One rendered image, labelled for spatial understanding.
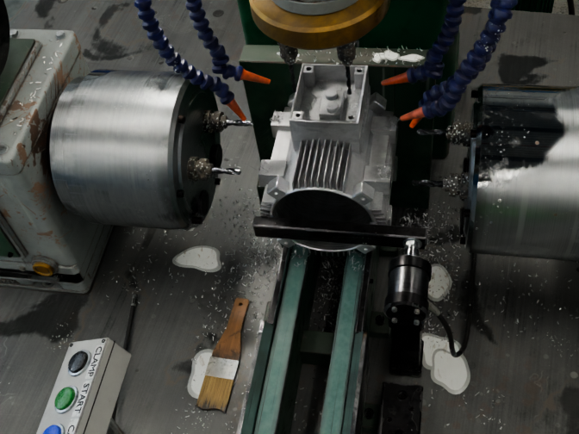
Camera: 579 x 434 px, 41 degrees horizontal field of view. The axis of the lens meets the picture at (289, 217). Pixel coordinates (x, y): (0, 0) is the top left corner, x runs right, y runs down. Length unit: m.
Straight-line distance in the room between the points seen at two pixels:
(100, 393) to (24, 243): 0.41
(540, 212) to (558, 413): 0.34
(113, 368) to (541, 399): 0.64
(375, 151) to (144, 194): 0.35
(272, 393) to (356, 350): 0.13
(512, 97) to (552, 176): 0.13
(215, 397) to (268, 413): 0.17
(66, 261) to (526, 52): 1.02
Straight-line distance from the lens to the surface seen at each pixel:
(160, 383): 1.30
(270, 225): 1.13
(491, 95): 1.10
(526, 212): 1.07
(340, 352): 1.14
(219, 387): 1.26
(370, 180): 1.11
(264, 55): 1.21
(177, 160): 1.14
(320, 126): 1.10
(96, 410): 1.01
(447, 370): 1.25
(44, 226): 1.28
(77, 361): 1.03
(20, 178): 1.20
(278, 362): 1.14
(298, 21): 0.96
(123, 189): 1.16
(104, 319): 1.38
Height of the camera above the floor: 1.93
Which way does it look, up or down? 53 degrees down
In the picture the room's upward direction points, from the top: 11 degrees counter-clockwise
